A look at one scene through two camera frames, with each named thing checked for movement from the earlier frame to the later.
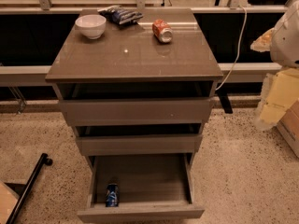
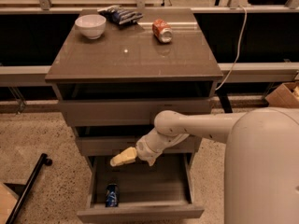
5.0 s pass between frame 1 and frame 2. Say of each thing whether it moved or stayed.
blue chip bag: stayed
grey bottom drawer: stayed
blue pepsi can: stayed
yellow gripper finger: moved
